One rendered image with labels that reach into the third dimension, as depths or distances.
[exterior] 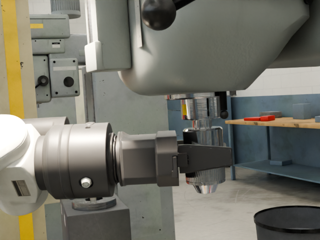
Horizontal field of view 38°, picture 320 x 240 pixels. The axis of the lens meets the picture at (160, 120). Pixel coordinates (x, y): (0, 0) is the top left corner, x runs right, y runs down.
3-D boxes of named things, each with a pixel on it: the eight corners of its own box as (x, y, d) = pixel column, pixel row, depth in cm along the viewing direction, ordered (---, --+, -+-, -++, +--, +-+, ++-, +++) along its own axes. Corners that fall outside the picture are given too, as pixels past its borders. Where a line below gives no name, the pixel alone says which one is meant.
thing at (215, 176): (201, 188, 52) (197, 139, 52) (178, 182, 56) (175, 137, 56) (234, 181, 55) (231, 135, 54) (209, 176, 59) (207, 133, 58)
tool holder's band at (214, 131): (197, 139, 52) (197, 130, 52) (175, 137, 56) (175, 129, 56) (231, 135, 54) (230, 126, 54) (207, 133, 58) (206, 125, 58)
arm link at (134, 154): (175, 120, 49) (62, 126, 49) (180, 211, 49) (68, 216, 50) (174, 115, 61) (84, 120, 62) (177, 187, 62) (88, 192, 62)
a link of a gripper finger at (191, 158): (232, 169, 53) (177, 172, 53) (231, 141, 53) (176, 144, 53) (234, 172, 51) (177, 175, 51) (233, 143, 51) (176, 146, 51)
